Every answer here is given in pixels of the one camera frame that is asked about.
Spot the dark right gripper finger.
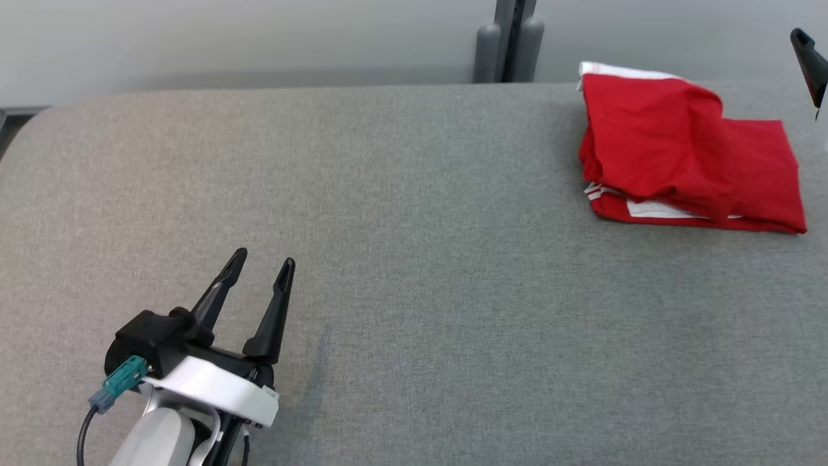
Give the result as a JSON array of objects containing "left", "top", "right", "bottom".
[{"left": 790, "top": 28, "right": 828, "bottom": 112}]

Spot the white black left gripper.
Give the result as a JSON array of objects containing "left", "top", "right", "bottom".
[{"left": 139, "top": 248, "right": 296, "bottom": 428}]

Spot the red white basketball jersey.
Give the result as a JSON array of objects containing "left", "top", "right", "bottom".
[{"left": 585, "top": 118, "right": 809, "bottom": 235}]

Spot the teal left camera connector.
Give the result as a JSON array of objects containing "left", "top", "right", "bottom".
[{"left": 89, "top": 355, "right": 148, "bottom": 415}]

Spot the black left camera cable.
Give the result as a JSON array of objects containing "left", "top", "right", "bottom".
[{"left": 76, "top": 405, "right": 104, "bottom": 466}]

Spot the grey rounded post foot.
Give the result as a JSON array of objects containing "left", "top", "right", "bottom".
[
  {"left": 516, "top": 16, "right": 545, "bottom": 83},
  {"left": 473, "top": 24, "right": 503, "bottom": 83}
]

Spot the grey metal partition post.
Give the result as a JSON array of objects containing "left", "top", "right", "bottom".
[{"left": 495, "top": 0, "right": 538, "bottom": 83}]

